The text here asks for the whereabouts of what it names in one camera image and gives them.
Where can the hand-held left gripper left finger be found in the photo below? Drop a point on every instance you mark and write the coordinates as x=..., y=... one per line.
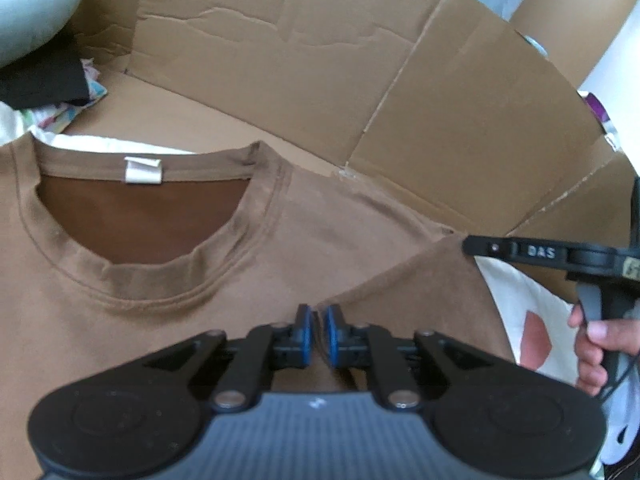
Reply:
x=306, y=335

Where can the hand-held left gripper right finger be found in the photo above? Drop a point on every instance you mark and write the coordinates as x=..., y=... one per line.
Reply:
x=330, y=335

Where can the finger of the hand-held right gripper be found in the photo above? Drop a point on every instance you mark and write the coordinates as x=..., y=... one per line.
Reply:
x=500, y=249

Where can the brown printed t-shirt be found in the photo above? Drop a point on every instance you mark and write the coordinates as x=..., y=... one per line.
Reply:
x=150, y=335

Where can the person's right hand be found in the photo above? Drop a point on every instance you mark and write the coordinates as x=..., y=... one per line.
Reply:
x=620, y=337

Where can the white blanket with coloured shapes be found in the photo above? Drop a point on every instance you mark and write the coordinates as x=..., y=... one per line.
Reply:
x=525, y=300

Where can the colourful plastic wrapper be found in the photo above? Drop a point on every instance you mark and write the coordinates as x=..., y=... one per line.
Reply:
x=600, y=110

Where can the brown cardboard sheet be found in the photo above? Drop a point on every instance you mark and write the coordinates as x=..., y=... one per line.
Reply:
x=300, y=60

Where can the black cloth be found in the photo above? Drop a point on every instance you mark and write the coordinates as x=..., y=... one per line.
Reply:
x=45, y=85

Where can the light blue curved pillow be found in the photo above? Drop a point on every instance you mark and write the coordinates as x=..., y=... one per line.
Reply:
x=35, y=15

